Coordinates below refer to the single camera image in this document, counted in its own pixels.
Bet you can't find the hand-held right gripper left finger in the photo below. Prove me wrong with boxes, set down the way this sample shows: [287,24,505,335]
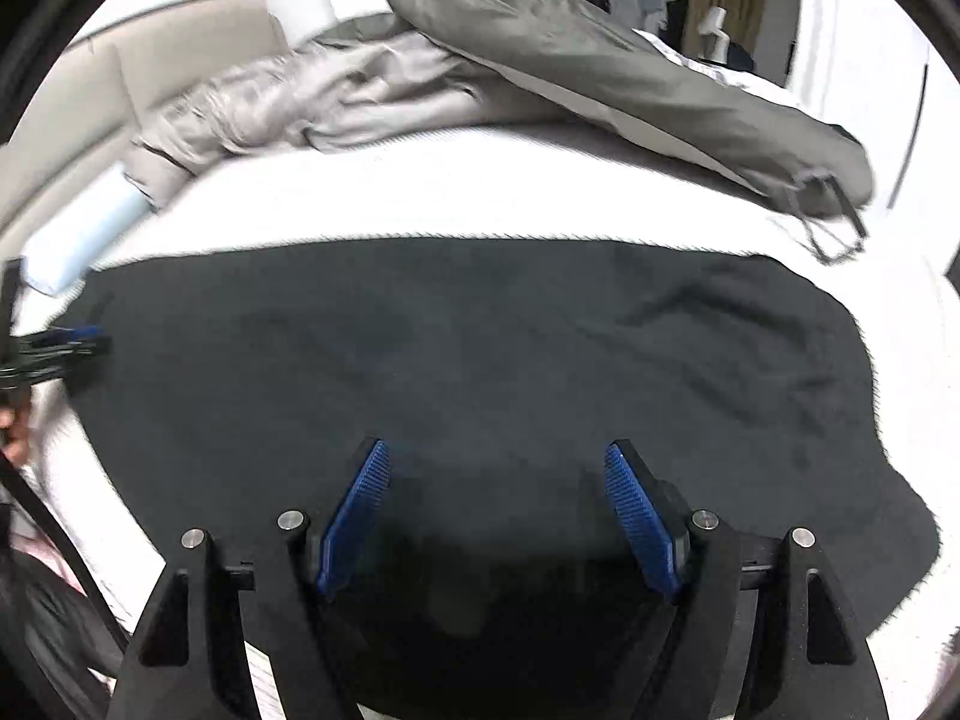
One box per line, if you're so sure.
[105,436,392,720]

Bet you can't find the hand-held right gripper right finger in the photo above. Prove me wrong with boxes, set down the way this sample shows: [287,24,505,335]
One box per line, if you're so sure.
[603,439,890,720]

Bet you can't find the black pants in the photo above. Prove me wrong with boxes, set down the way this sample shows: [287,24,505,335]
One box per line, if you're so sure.
[64,235,943,720]

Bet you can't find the person's left hand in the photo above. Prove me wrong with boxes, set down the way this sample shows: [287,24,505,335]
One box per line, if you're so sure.
[0,405,32,467]

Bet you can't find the light blue bolster pillow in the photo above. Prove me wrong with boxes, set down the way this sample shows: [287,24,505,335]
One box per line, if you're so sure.
[21,160,145,298]

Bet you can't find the beige padded headboard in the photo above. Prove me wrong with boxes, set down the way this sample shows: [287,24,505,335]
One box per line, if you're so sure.
[0,0,292,235]

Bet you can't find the person's dark clothing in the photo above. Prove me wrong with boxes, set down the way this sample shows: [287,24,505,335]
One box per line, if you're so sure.
[0,551,130,720]

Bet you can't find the bed with honeycomb cover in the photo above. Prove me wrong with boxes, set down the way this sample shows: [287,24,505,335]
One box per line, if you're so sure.
[0,118,960,720]

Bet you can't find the dark grey duvet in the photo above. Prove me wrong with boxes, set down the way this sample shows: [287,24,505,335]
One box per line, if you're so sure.
[311,0,876,220]

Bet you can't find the white patterned cloth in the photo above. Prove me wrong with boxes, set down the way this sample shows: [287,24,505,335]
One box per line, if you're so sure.
[632,27,790,92]

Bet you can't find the black strap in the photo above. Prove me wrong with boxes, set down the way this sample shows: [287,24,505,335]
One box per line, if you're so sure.
[0,456,131,662]

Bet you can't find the black rectangular frame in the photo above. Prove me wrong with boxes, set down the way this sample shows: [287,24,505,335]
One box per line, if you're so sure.
[786,171,869,268]

